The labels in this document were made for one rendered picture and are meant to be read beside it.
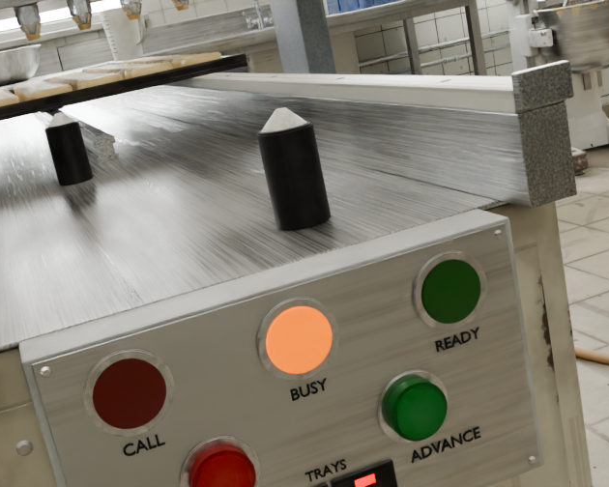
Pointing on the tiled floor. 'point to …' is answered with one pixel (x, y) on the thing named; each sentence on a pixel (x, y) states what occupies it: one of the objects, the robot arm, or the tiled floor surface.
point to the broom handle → (602, 358)
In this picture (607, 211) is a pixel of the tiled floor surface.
